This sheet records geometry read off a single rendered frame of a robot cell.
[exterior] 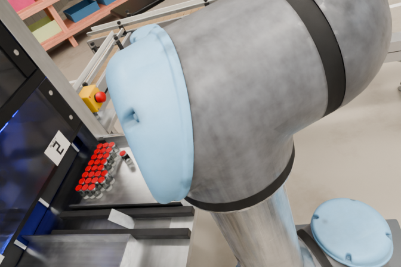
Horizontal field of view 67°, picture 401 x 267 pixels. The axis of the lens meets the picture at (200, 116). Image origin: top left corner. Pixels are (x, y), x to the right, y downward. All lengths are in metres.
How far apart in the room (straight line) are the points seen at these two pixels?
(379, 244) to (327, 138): 1.50
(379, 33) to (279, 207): 0.17
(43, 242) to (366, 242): 0.78
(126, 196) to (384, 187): 1.33
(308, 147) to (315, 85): 1.78
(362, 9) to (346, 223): 0.40
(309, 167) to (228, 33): 1.72
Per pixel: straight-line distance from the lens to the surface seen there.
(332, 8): 0.21
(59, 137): 0.99
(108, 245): 0.85
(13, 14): 0.98
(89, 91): 1.12
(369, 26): 0.22
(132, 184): 0.92
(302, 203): 1.76
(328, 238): 0.54
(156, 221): 0.81
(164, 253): 0.76
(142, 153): 0.18
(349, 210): 0.57
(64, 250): 0.93
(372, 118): 2.14
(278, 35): 0.19
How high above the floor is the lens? 1.51
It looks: 39 degrees down
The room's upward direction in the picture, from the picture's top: 24 degrees counter-clockwise
